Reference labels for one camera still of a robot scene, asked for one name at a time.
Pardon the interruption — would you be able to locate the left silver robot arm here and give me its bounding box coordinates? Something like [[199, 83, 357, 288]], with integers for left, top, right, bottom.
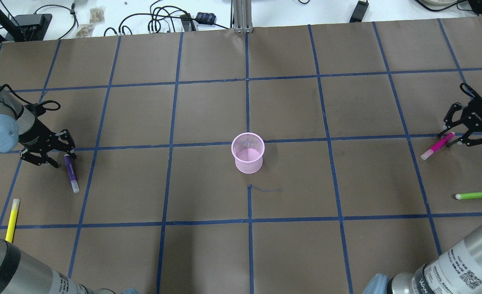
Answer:
[[0, 84, 77, 168]]

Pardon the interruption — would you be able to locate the purple marker pen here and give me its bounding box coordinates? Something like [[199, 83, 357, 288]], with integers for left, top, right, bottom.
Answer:
[[64, 154, 80, 193]]

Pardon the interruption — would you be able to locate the yellow marker pen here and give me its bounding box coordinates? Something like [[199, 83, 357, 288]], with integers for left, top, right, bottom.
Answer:
[[4, 199, 20, 243]]

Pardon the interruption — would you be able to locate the aluminium frame post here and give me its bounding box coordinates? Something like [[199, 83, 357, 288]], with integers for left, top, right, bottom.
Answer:
[[230, 0, 253, 33]]

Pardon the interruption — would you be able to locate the pink marker pen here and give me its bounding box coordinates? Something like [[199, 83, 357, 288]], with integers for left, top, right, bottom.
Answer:
[[420, 132, 455, 160]]

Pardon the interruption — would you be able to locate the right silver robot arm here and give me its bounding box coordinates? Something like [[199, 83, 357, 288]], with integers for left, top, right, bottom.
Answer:
[[364, 82, 482, 294]]

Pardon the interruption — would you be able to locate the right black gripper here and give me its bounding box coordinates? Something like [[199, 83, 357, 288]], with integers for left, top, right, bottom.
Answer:
[[438, 88, 482, 147]]

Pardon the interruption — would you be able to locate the snack bag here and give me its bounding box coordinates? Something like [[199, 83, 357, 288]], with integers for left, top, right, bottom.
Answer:
[[76, 23, 95, 38], [89, 6, 105, 24]]

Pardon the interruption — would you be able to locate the black power adapter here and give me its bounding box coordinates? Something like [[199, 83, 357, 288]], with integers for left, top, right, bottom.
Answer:
[[194, 12, 217, 25]]

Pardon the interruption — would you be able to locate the pink mesh cup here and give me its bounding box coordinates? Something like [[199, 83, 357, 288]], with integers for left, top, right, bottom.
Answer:
[[231, 132, 265, 174]]

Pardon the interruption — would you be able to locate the black camera stand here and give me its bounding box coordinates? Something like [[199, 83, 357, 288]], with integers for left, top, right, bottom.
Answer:
[[0, 9, 53, 42]]

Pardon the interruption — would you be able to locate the green marker pen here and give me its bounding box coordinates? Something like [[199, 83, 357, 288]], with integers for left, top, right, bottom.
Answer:
[[455, 192, 482, 200]]

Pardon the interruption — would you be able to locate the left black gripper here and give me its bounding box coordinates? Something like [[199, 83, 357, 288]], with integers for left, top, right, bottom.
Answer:
[[18, 105, 77, 169]]

